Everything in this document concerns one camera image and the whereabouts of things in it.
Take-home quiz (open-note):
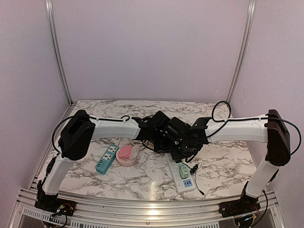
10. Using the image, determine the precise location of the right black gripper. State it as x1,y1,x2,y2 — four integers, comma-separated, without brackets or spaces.
168,137,197,161

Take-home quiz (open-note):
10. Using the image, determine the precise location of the green usb adapter plug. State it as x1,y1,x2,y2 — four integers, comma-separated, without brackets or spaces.
179,164,190,180

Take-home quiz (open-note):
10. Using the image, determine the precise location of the pink adapter plug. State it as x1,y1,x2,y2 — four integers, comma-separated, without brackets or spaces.
118,145,133,159

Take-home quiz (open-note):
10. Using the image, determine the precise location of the long white power strip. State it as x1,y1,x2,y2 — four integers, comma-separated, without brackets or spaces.
166,154,196,194

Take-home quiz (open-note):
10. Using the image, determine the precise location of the round pink socket base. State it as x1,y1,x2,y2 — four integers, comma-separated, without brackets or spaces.
116,153,138,167

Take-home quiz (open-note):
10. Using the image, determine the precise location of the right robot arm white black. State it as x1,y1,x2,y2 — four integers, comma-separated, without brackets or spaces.
165,109,293,217

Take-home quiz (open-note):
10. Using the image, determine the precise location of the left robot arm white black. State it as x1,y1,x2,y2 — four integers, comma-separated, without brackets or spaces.
37,110,171,211

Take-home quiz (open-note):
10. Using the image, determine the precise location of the teal power strip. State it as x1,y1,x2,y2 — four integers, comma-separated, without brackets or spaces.
95,144,119,174

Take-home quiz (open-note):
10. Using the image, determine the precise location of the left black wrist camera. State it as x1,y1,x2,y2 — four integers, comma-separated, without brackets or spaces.
147,111,171,133

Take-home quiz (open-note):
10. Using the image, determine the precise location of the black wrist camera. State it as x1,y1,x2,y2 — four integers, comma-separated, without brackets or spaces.
165,117,191,141
147,111,171,133

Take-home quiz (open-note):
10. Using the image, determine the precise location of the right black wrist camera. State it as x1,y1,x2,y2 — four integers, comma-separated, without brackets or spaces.
165,117,191,141

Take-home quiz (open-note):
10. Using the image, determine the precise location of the pink coiled cord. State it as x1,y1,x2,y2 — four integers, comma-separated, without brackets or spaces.
129,139,145,149

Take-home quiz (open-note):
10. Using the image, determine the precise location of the black thin charger cable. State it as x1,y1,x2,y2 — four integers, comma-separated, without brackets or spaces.
187,161,205,196

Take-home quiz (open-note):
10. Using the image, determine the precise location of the front aluminium rail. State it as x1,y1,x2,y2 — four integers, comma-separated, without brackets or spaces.
8,189,287,228

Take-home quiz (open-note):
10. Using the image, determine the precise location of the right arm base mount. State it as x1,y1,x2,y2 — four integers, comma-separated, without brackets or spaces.
218,199,261,218

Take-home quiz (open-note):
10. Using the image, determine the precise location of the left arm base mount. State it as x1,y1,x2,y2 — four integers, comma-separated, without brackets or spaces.
35,195,76,216

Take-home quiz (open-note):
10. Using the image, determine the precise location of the right aluminium frame post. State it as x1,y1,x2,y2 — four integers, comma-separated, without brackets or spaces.
226,0,257,103

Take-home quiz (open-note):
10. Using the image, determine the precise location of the aluminium frame post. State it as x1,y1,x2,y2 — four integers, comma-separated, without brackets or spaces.
226,0,257,103
46,0,73,105

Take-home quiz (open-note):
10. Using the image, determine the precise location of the left aluminium frame post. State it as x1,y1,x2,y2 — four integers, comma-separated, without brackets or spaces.
46,0,73,105

